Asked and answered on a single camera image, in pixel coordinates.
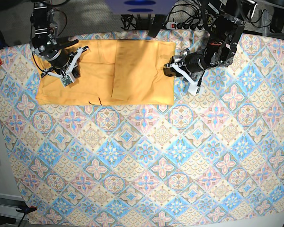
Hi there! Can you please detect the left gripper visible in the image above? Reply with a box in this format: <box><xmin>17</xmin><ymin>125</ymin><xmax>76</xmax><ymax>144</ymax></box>
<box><xmin>163</xmin><ymin>48</ymin><xmax>207</xmax><ymax>87</ymax></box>

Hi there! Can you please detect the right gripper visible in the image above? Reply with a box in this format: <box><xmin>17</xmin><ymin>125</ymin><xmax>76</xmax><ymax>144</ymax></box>
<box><xmin>41</xmin><ymin>46</ymin><xmax>89</xmax><ymax>79</ymax></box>

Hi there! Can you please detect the yellow T-shirt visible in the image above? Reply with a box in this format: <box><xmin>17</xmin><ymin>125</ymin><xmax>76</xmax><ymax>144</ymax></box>
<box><xmin>36</xmin><ymin>39</ymin><xmax>176</xmax><ymax>105</ymax></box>

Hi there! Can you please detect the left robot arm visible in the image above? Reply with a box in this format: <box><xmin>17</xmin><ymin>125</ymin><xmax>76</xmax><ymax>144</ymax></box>
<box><xmin>163</xmin><ymin>0</ymin><xmax>257</xmax><ymax>87</ymax></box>

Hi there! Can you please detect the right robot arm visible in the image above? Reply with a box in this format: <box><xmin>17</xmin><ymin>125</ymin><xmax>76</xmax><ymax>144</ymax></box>
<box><xmin>29</xmin><ymin>0</ymin><xmax>89</xmax><ymax>86</ymax></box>

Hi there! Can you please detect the white power strip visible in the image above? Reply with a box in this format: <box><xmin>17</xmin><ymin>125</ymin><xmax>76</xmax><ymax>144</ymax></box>
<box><xmin>166</xmin><ymin>22</ymin><xmax>183</xmax><ymax>30</ymax></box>

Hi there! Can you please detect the patterned blue pink tablecloth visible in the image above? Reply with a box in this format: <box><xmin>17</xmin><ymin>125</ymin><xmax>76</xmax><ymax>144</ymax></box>
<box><xmin>0</xmin><ymin>35</ymin><xmax>284</xmax><ymax>227</ymax></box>

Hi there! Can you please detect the red black clamp lower left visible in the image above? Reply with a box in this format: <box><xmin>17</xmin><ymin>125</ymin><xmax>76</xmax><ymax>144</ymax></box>
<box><xmin>16</xmin><ymin>206</ymin><xmax>37</xmax><ymax>215</ymax></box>

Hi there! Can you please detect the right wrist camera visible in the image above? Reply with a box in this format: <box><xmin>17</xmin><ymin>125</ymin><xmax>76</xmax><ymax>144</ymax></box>
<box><xmin>60</xmin><ymin>73</ymin><xmax>76</xmax><ymax>87</ymax></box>

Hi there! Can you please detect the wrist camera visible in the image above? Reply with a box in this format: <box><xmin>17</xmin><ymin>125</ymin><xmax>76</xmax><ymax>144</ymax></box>
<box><xmin>188</xmin><ymin>83</ymin><xmax>201</xmax><ymax>96</ymax></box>
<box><xmin>60</xmin><ymin>73</ymin><xmax>76</xmax><ymax>87</ymax></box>

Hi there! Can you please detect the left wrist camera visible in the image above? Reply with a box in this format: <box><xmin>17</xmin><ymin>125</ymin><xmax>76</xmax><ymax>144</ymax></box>
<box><xmin>188</xmin><ymin>83</ymin><xmax>201</xmax><ymax>96</ymax></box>

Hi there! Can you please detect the black camera post clamp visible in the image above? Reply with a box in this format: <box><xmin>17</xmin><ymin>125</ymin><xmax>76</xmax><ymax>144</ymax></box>
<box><xmin>148</xmin><ymin>15</ymin><xmax>167</xmax><ymax>38</ymax></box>

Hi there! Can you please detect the black cable bundle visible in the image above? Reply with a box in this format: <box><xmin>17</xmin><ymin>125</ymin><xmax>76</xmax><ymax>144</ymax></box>
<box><xmin>120</xmin><ymin>14</ymin><xmax>138</xmax><ymax>31</ymax></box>

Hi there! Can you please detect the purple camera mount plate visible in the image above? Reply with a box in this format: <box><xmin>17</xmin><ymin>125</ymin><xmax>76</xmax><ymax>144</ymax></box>
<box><xmin>105</xmin><ymin>0</ymin><xmax>176</xmax><ymax>15</ymax></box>

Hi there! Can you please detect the white rail bracket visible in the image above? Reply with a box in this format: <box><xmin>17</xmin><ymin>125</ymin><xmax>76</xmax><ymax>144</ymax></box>
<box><xmin>0</xmin><ymin>193</ymin><xmax>26</xmax><ymax>220</ymax></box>

